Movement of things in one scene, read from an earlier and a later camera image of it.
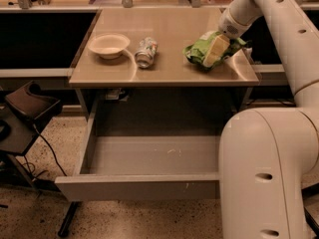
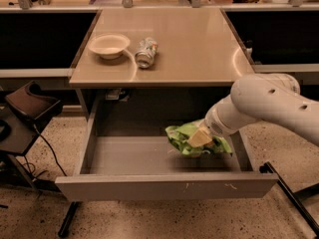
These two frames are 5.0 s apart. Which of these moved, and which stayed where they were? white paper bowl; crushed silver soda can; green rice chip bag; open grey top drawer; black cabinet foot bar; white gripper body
Moved: white gripper body; green rice chip bag
Stayed: open grey top drawer; black cabinet foot bar; crushed silver soda can; white paper bowl
